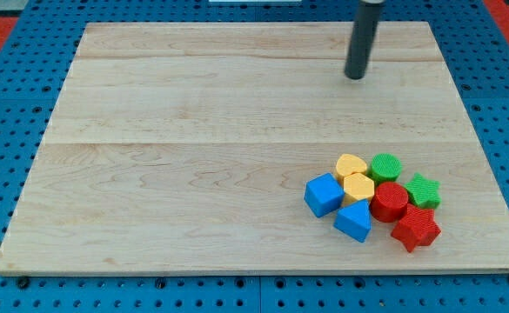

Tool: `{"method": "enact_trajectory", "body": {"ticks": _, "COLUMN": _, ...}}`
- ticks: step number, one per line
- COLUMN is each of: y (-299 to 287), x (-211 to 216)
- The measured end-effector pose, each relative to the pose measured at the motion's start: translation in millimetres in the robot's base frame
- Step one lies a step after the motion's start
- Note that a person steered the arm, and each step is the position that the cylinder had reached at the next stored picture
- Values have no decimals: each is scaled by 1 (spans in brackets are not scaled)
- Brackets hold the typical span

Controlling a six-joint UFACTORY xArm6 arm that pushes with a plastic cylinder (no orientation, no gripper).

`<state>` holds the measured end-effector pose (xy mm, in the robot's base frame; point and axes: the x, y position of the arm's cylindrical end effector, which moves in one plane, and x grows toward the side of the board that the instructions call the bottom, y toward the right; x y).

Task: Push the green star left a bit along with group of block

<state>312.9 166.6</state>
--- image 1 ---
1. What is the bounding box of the red cylinder block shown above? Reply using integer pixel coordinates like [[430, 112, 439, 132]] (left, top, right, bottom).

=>
[[370, 182, 409, 223]]

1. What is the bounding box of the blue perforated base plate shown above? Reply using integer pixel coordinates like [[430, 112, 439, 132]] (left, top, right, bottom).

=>
[[0, 0, 509, 312]]

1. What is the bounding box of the yellow hexagon block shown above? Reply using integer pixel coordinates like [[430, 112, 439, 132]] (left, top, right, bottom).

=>
[[342, 173, 375, 206]]

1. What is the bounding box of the green cylinder block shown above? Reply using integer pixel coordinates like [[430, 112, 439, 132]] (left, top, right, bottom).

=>
[[368, 153, 403, 184]]

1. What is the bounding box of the blue triangle block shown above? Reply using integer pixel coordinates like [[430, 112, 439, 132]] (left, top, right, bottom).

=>
[[333, 199, 372, 243]]

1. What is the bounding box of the blue cube block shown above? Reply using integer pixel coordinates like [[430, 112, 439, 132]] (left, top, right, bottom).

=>
[[304, 173, 345, 217]]

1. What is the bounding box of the light wooden board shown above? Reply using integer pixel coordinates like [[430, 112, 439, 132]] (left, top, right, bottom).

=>
[[0, 22, 509, 276]]

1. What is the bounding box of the yellow heart block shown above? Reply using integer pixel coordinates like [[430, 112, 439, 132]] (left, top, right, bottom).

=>
[[333, 154, 368, 185]]

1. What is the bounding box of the green star block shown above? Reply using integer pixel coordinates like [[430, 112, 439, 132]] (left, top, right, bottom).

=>
[[405, 173, 442, 210]]

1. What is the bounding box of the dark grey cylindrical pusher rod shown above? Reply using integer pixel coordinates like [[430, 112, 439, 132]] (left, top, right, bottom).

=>
[[344, 0, 385, 80]]

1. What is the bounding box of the red star block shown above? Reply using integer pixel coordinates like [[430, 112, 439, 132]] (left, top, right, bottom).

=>
[[391, 204, 441, 253]]

